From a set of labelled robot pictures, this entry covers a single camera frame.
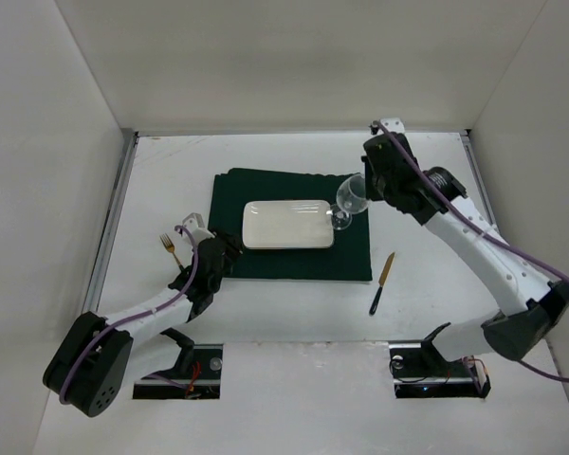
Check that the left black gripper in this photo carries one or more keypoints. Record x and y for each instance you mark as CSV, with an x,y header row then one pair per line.
x,y
223,248

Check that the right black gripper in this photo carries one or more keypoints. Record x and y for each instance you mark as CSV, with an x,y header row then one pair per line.
x,y
375,177

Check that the clear wine glass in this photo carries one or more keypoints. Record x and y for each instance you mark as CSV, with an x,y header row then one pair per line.
x,y
351,200

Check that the white rectangular plate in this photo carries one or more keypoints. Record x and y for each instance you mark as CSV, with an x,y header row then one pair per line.
x,y
287,224

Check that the dark green cloth placemat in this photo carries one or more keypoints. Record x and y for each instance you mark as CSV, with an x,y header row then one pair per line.
x,y
347,260

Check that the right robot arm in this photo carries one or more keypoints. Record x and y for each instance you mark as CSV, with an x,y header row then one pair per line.
x,y
529,303

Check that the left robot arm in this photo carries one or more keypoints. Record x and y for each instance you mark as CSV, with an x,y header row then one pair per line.
x,y
100,354

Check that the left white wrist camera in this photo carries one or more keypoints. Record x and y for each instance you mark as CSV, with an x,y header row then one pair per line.
x,y
192,229

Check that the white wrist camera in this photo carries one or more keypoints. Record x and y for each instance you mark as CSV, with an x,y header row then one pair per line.
x,y
393,125
192,229

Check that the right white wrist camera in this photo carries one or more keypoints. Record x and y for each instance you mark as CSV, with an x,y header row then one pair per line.
x,y
393,125

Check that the gold fork dark handle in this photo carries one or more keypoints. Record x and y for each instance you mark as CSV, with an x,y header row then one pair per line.
x,y
170,248

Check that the gold knife dark handle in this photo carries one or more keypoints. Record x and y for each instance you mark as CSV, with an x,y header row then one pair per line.
x,y
381,282

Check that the right aluminium table rail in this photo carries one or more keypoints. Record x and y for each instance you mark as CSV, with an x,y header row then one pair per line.
x,y
473,163

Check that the aluminium table rail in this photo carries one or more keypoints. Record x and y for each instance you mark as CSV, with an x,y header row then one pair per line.
x,y
96,282
473,163

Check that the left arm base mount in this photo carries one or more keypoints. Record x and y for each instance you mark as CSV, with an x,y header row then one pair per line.
x,y
195,375

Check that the left aluminium table rail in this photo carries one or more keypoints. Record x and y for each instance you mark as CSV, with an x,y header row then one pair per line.
x,y
96,282

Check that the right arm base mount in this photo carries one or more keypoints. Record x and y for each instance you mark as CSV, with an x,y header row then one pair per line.
x,y
419,371

